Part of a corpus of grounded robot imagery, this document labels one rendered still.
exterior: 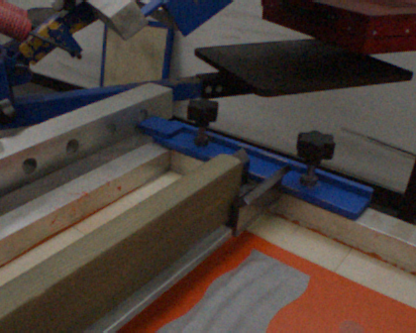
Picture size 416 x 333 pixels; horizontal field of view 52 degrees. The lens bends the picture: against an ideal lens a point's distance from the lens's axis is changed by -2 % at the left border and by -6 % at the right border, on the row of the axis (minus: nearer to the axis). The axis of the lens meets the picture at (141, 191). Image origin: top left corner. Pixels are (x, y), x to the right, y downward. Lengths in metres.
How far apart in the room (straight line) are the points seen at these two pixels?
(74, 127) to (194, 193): 0.24
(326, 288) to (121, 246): 0.23
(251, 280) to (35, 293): 0.23
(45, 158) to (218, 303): 0.28
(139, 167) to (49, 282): 0.31
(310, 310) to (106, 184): 0.28
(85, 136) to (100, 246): 0.28
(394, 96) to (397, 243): 1.84
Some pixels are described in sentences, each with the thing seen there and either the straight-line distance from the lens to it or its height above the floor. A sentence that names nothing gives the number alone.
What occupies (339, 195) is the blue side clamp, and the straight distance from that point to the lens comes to 0.54.
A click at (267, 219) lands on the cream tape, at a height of 0.95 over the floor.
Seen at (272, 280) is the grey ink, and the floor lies 0.96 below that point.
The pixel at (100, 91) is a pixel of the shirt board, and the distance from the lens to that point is 1.06.
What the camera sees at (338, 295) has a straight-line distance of 0.47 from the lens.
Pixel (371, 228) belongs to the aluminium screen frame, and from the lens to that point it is 0.52.
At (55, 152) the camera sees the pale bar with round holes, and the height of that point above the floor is 1.02.
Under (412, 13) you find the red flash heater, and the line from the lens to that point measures 1.17.
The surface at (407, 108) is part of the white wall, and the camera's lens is 2.32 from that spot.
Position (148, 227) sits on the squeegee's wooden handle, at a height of 1.05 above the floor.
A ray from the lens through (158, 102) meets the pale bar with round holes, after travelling 0.69.
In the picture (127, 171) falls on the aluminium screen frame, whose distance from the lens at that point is 0.57.
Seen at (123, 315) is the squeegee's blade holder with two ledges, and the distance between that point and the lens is 0.37.
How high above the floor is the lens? 1.27
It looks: 32 degrees down
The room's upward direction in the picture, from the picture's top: 2 degrees counter-clockwise
